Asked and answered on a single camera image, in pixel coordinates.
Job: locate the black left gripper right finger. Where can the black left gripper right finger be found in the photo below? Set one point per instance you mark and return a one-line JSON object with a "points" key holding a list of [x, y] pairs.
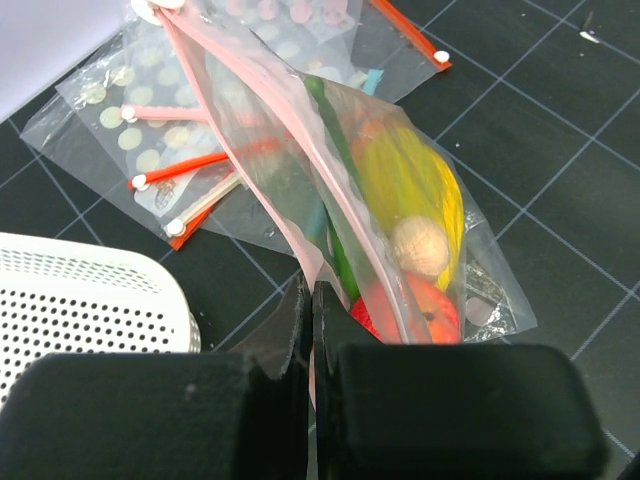
{"points": [[470, 411]]}

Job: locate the pink dotted zip bag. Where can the pink dotted zip bag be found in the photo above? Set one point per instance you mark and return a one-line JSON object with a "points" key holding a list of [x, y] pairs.
{"points": [[137, 101]]}

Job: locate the orange maroon toy steak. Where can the orange maroon toy steak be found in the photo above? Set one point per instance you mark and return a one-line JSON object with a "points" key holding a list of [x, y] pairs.
{"points": [[437, 309]]}

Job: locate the orange zipper clear bag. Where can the orange zipper clear bag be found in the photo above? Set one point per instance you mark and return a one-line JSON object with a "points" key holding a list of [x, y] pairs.
{"points": [[315, 225]]}

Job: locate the pink zipper clear bag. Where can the pink zipper clear bag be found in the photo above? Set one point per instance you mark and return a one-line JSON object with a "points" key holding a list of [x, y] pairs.
{"points": [[249, 91]]}

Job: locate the yellow toy lemon slice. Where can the yellow toy lemon slice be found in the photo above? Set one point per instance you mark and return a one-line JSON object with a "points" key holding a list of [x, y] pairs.
{"points": [[398, 176]]}

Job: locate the red toy strawberry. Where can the red toy strawberry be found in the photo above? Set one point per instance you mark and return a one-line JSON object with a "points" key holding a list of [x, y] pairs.
{"points": [[376, 316]]}

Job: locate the white perforated plastic basket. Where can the white perforated plastic basket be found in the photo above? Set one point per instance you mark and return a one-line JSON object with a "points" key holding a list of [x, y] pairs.
{"points": [[64, 297]]}

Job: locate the black cutting mat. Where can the black cutting mat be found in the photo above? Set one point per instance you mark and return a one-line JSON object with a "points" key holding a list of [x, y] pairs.
{"points": [[540, 112]]}

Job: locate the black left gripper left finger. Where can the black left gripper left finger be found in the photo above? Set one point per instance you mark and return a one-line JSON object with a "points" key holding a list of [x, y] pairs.
{"points": [[235, 414]]}

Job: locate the yellow toy banana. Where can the yellow toy banana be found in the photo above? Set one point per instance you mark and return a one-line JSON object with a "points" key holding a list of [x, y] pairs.
{"points": [[453, 217]]}

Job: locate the beige toy egg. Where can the beige toy egg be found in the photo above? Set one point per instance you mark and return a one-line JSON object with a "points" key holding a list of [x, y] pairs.
{"points": [[421, 246]]}

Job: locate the green toy chili pepper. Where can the green toy chili pepper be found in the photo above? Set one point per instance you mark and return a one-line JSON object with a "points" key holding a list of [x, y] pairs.
{"points": [[316, 87]]}

